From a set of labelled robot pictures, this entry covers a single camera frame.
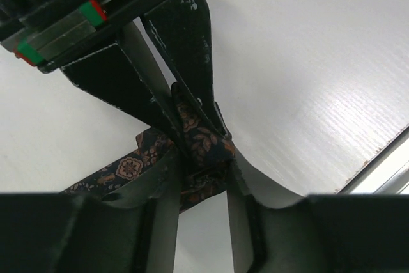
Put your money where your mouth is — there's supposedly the dark brown floral tie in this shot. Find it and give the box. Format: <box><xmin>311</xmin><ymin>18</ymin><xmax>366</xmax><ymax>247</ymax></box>
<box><xmin>63</xmin><ymin>82</ymin><xmax>236</xmax><ymax>212</ymax></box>

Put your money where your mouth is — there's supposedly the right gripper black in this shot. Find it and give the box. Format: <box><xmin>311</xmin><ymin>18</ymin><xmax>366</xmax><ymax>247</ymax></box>
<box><xmin>1</xmin><ymin>0</ymin><xmax>188</xmax><ymax>154</ymax></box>

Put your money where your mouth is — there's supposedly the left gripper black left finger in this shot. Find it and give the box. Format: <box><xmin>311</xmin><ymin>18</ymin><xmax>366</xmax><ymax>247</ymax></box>
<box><xmin>1</xmin><ymin>153</ymin><xmax>181</xmax><ymax>272</ymax></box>

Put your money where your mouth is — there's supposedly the aluminium mounting rail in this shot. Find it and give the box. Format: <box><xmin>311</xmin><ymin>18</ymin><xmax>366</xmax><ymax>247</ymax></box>
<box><xmin>339</xmin><ymin>129</ymin><xmax>408</xmax><ymax>194</ymax></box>

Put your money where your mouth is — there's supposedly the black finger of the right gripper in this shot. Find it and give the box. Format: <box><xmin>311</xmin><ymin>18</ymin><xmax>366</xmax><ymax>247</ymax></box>
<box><xmin>141</xmin><ymin>0</ymin><xmax>224</xmax><ymax>135</ymax></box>

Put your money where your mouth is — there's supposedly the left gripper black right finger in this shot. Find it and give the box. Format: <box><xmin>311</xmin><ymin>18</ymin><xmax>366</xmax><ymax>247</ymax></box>
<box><xmin>227</xmin><ymin>153</ymin><xmax>408</xmax><ymax>272</ymax></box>

